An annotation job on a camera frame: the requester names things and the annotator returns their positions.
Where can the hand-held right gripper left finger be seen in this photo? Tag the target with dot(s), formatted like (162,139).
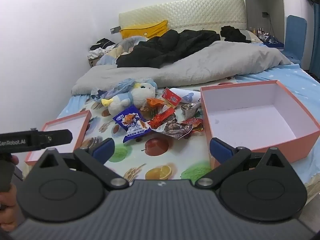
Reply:
(105,148)

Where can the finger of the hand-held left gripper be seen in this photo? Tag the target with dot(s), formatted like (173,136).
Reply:
(55,137)

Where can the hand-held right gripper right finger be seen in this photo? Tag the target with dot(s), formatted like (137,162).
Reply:
(220,150)

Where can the blue snack packet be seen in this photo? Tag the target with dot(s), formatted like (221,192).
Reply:
(130,120)

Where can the pink cardboard box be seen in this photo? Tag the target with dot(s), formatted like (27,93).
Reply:
(250,120)

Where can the brown silver snack packet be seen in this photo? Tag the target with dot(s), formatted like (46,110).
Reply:
(175,128)

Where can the small candy box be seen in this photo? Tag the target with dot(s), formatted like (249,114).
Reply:
(190,108)

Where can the orange snack packet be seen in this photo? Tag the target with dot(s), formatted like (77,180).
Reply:
(155,102)

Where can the red topped clear snack packet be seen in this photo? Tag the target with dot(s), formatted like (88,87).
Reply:
(171,97)

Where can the person's left hand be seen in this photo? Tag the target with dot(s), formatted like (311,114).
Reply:
(7,207)

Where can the pink box lid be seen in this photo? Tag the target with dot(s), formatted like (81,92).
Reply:
(67,127)

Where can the small red yellow snack packet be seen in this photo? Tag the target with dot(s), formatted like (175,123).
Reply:
(193,123)

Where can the fruit printed bed sheet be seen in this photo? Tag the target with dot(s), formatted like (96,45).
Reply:
(155,160)

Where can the blue white plush penguin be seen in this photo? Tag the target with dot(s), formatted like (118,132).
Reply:
(136,96)

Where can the light blue plastic bag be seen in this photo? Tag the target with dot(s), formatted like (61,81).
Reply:
(120,86)

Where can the large red snack packet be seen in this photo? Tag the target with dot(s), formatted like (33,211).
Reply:
(161,117)

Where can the white tissue roll blue heart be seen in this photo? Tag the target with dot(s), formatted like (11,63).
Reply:
(186,94)

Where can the grey blanket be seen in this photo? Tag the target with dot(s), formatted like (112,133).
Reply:
(225,60)

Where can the light blue cartoon blanket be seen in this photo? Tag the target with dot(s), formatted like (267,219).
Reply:
(110,57)

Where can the pile of clothes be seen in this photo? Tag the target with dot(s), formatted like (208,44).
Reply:
(100,46)

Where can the black jacket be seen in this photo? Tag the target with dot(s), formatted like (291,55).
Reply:
(162,47)

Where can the black cloth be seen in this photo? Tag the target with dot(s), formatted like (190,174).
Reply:
(232,33)

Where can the grey white pillow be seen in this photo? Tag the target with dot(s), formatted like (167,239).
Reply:
(253,37)

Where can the yellow pillow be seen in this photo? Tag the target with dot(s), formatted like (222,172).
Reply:
(140,31)

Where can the row of small bottles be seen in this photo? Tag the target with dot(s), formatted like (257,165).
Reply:
(258,32)

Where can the blue chair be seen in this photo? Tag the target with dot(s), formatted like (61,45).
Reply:
(296,37)

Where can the cream quilted headboard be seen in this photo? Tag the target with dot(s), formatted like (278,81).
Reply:
(200,12)

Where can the blue curtain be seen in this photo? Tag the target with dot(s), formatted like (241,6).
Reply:
(315,42)

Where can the wall socket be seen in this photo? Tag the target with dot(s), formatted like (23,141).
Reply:
(265,14)

